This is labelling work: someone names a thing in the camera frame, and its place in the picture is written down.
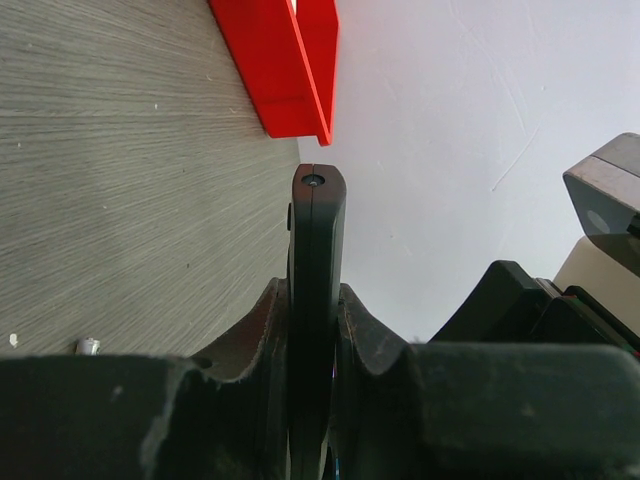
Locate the dark grey battery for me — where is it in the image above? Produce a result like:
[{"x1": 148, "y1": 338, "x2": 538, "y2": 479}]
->
[{"x1": 75, "y1": 337, "x2": 101, "y2": 356}]

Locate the red plastic bin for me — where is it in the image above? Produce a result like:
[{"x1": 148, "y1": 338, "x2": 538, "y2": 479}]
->
[{"x1": 209, "y1": 0, "x2": 340, "y2": 146}]

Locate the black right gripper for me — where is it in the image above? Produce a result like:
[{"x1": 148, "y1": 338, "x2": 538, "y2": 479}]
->
[{"x1": 432, "y1": 260, "x2": 639, "y2": 358}]

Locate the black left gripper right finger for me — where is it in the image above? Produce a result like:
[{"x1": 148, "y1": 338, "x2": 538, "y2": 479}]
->
[{"x1": 332, "y1": 286, "x2": 639, "y2": 479}]

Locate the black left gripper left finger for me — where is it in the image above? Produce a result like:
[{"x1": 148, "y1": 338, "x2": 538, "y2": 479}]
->
[{"x1": 1, "y1": 279, "x2": 290, "y2": 479}]

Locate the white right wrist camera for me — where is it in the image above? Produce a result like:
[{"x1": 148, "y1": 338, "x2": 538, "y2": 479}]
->
[{"x1": 552, "y1": 132, "x2": 640, "y2": 296}]

